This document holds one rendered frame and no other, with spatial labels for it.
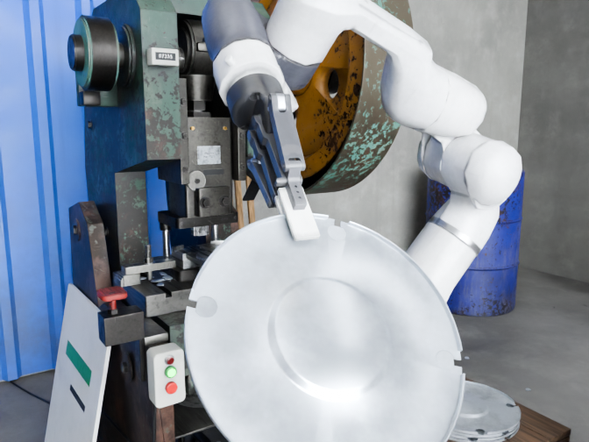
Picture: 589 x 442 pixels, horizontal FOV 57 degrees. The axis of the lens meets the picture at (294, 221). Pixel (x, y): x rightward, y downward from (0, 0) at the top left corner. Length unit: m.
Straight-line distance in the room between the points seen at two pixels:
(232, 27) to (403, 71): 0.27
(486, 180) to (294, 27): 0.40
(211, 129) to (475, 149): 0.84
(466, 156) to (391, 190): 2.77
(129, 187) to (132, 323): 0.53
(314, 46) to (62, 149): 2.00
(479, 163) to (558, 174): 3.66
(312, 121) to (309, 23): 1.00
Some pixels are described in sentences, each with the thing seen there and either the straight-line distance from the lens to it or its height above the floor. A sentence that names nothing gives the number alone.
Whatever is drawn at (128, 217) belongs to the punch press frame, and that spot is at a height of 0.86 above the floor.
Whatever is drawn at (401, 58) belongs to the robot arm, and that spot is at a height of 1.25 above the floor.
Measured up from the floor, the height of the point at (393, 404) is 0.89.
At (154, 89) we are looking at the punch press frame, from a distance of 1.46.
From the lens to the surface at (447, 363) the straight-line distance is 0.60.
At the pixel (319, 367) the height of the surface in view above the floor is 0.92.
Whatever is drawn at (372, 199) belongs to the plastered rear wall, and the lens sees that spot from 3.62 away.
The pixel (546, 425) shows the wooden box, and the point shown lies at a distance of 1.71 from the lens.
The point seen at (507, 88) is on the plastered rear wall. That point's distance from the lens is 4.62.
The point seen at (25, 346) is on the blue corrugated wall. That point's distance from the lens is 2.82.
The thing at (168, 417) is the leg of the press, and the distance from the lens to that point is 1.47.
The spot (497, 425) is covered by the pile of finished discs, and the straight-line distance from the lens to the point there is 1.60.
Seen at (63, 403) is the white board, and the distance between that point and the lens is 2.10.
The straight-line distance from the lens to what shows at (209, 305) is 0.54.
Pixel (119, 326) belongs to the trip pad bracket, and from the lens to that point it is 1.37.
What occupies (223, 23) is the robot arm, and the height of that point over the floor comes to 1.28.
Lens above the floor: 1.15
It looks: 10 degrees down
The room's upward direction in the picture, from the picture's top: straight up
